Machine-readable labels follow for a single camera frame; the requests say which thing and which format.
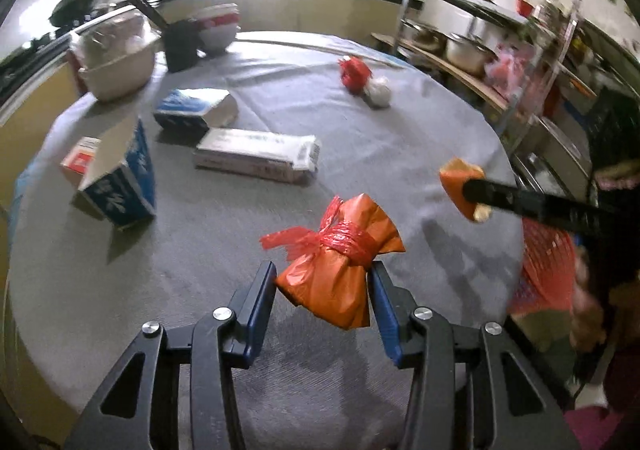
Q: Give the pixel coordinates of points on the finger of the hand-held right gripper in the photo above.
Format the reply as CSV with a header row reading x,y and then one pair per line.
x,y
525,204

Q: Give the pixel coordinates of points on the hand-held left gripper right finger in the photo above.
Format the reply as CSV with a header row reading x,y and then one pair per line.
x,y
386,315

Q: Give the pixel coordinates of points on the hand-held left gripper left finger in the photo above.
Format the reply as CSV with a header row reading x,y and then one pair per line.
x,y
257,312

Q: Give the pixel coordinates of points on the red mesh basket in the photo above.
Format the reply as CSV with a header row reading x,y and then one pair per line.
x,y
545,260

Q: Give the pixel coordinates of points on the orange plastic bag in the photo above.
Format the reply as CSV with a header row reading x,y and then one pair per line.
x,y
330,280

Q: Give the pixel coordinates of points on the small orange packet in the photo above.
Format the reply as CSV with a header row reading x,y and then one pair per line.
x,y
452,185

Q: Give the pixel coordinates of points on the blue white box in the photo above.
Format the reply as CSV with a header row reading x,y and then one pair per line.
x,y
187,104

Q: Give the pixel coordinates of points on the black plastic crate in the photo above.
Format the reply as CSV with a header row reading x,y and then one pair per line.
x,y
617,129

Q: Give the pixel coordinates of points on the red plastic bag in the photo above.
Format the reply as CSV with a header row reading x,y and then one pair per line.
x,y
510,69

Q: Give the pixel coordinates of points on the large steel pot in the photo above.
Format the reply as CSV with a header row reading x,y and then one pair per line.
x,y
467,54

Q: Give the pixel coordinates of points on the long white box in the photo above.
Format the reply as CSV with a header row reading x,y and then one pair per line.
x,y
250,149

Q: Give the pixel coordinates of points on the open blue carton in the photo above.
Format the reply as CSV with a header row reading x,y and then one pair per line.
x,y
125,190

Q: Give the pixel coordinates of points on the crumpled white paper ball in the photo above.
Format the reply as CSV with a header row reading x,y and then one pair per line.
x,y
378,92

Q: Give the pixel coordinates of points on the small steel pot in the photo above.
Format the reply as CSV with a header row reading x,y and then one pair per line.
x,y
425,37

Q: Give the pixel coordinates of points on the metal shelf rack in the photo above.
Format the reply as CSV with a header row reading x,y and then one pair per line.
x,y
480,9

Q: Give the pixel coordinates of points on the cluster of condiment bottles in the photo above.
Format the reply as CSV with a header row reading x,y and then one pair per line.
x,y
550,4

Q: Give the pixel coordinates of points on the person's pink clothing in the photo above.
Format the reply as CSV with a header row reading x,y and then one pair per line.
x,y
595,430

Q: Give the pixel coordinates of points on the crumpled red wrapper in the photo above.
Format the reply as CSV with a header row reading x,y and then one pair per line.
x,y
354,72

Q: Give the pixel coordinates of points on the small red box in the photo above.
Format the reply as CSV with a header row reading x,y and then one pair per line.
x,y
80,159

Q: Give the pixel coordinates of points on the cream basin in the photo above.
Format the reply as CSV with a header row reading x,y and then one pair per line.
x,y
120,77

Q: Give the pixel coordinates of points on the black chopstick holder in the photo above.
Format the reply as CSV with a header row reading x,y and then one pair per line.
x,y
182,47

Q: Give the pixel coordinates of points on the stacked red white bowls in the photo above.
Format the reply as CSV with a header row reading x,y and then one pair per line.
x,y
217,27

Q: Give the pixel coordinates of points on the metal pot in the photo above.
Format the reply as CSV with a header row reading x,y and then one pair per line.
x,y
107,37

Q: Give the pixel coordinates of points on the black wok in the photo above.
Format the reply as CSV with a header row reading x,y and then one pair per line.
x,y
75,2

